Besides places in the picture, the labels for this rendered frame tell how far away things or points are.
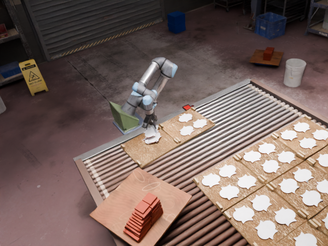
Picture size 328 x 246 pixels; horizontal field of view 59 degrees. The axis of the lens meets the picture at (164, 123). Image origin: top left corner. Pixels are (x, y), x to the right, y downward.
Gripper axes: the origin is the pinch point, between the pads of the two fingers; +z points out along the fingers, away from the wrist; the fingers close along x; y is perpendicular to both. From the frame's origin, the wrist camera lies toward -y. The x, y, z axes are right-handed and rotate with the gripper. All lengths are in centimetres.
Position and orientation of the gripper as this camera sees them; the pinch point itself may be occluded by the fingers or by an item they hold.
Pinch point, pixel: (151, 131)
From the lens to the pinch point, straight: 259.8
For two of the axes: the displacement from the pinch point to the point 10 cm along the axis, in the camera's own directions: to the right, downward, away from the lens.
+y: 4.9, -5.9, 6.5
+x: -8.7, -2.4, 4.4
